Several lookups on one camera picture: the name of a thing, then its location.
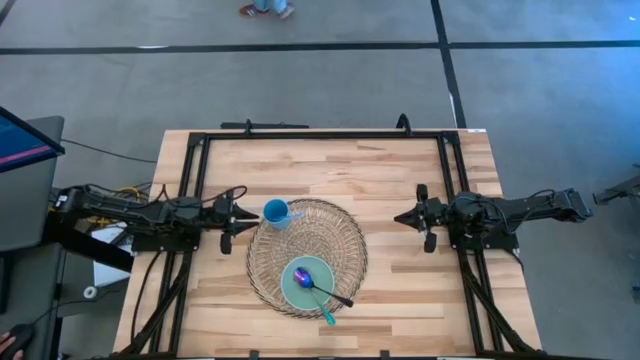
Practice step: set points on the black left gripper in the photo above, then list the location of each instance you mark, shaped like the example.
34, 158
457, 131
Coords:
225, 215

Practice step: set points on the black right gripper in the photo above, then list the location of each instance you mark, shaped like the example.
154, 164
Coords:
432, 215

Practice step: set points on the blue cup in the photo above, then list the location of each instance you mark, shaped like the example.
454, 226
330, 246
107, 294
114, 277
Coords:
275, 212

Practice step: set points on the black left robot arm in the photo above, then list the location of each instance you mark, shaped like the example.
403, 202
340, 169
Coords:
150, 212

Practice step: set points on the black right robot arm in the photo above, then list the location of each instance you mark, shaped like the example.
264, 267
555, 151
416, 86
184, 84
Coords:
525, 207

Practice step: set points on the round woven placemat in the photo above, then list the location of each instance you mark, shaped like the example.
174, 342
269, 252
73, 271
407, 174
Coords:
320, 240

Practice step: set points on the teal round plate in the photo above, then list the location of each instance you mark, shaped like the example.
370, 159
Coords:
320, 272

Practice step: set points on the black clamp bar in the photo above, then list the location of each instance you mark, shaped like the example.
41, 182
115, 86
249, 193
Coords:
265, 125

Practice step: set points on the black arched hook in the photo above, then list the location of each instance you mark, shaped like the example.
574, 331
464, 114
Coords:
403, 116

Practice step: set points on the white paper sheet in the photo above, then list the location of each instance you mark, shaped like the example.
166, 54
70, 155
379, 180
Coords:
107, 270

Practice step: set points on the black support beam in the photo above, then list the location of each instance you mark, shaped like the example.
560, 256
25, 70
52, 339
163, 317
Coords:
90, 247

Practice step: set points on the white tape roll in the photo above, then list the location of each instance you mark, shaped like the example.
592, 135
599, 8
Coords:
90, 292

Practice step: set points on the person's foot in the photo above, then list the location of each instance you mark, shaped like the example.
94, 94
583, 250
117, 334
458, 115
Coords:
250, 10
286, 11

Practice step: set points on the black floor stand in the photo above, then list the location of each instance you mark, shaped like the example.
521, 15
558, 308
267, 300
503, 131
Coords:
620, 191

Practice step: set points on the dark grey low desk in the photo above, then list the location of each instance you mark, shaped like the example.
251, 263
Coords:
35, 280

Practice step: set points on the person's leg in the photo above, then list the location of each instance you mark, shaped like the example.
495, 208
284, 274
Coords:
263, 4
280, 3

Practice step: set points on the computer monitor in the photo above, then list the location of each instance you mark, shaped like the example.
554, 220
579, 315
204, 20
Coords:
20, 142

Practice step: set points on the black computer mouse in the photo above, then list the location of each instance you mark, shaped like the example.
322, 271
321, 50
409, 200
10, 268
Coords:
20, 336

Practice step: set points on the person's hand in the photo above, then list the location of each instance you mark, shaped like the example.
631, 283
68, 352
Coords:
4, 343

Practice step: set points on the black aluminium table frame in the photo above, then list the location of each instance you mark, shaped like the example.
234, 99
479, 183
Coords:
325, 135

